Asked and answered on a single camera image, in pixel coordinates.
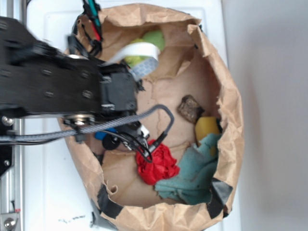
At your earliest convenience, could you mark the aluminium frame rail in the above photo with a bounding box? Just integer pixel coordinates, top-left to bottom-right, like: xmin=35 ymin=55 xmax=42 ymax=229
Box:
xmin=0 ymin=0 xmax=27 ymax=231

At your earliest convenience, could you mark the green plush toy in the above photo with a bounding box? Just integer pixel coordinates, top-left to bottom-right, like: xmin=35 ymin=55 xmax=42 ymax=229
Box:
xmin=124 ymin=30 xmax=166 ymax=68

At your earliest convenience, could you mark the black foam microphone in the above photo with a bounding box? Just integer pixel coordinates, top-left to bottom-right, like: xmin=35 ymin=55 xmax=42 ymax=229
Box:
xmin=102 ymin=134 xmax=120 ymax=151

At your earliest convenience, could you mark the brown rough block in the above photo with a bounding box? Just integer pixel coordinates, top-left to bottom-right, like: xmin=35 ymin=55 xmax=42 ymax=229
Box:
xmin=177 ymin=95 xmax=205 ymax=124

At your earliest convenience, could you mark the white flat ribbon cable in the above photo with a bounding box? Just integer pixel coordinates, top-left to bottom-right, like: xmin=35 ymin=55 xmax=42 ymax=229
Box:
xmin=105 ymin=42 xmax=161 ymax=81

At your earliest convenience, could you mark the grey braided cable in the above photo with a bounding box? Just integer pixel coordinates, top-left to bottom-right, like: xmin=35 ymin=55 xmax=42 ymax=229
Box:
xmin=0 ymin=104 xmax=175 ymax=154

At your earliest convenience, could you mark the yellow plastic object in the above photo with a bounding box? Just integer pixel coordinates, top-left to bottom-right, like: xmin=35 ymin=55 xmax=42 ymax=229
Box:
xmin=194 ymin=116 xmax=221 ymax=157

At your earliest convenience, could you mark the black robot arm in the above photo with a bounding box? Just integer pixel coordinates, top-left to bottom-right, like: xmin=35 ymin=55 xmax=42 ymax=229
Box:
xmin=0 ymin=17 xmax=148 ymax=151

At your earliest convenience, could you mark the brown paper bag tray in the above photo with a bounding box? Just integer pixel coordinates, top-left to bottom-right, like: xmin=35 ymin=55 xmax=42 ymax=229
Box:
xmin=65 ymin=3 xmax=244 ymax=231

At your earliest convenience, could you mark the blue rectangular block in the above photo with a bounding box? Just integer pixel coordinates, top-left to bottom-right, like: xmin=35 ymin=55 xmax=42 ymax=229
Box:
xmin=94 ymin=131 xmax=107 ymax=141

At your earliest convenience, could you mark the teal terry cloth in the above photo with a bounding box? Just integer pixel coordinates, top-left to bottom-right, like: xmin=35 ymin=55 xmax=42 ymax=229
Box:
xmin=154 ymin=143 xmax=218 ymax=205

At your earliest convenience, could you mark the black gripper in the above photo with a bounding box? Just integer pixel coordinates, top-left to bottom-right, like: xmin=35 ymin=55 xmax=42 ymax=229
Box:
xmin=105 ymin=122 xmax=149 ymax=151

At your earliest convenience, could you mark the black metal bracket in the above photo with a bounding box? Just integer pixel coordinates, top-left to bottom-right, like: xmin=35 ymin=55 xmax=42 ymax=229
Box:
xmin=0 ymin=115 xmax=14 ymax=177

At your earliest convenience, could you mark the silver corner bracket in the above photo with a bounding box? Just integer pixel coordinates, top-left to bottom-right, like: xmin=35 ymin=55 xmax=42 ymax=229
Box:
xmin=0 ymin=212 xmax=21 ymax=231

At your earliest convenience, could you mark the red crumpled paper ball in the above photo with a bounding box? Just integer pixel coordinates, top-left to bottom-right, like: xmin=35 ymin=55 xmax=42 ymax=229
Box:
xmin=136 ymin=144 xmax=180 ymax=185

